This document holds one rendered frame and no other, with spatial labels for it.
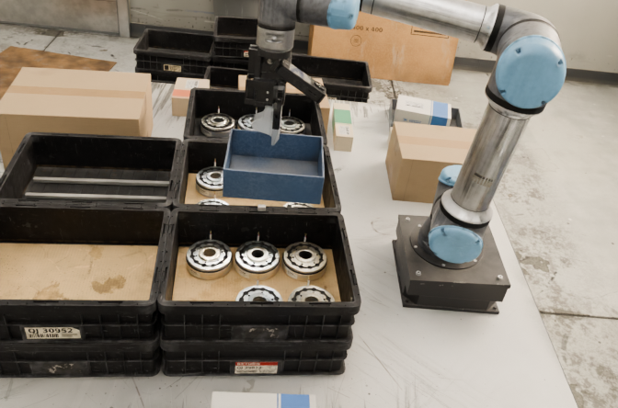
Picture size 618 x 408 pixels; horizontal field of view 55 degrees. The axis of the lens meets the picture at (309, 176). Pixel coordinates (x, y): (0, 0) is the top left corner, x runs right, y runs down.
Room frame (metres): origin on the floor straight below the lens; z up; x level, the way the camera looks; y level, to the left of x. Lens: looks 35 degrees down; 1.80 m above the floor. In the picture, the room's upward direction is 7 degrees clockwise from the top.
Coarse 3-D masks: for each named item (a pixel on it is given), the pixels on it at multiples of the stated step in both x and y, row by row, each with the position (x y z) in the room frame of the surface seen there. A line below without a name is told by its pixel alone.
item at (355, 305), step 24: (312, 216) 1.09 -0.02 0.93; (336, 216) 1.10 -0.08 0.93; (168, 240) 0.94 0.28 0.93; (168, 264) 0.87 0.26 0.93; (168, 312) 0.76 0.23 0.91; (192, 312) 0.77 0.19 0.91; (216, 312) 0.78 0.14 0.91; (240, 312) 0.78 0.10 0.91; (264, 312) 0.79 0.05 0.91; (288, 312) 0.80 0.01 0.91; (312, 312) 0.81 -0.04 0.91; (336, 312) 0.81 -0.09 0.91
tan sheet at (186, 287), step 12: (180, 252) 1.01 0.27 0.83; (180, 264) 0.98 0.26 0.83; (180, 276) 0.94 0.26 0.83; (192, 276) 0.94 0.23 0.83; (228, 276) 0.96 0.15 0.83; (240, 276) 0.96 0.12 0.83; (276, 276) 0.98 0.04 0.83; (288, 276) 0.98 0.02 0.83; (324, 276) 1.00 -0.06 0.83; (336, 276) 1.00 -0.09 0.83; (180, 288) 0.90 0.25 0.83; (192, 288) 0.91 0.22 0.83; (204, 288) 0.91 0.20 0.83; (216, 288) 0.92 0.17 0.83; (228, 288) 0.92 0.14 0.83; (240, 288) 0.93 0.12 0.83; (276, 288) 0.94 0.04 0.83; (288, 288) 0.95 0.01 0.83; (324, 288) 0.96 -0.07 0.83; (336, 288) 0.96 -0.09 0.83; (336, 300) 0.93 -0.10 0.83
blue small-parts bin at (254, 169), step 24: (240, 144) 1.09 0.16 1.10; (264, 144) 1.10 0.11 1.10; (288, 144) 1.10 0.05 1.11; (312, 144) 1.11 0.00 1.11; (240, 168) 1.05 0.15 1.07; (264, 168) 1.06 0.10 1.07; (288, 168) 1.07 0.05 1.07; (312, 168) 1.08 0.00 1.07; (240, 192) 0.95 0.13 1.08; (264, 192) 0.95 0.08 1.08; (288, 192) 0.96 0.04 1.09; (312, 192) 0.96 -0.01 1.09
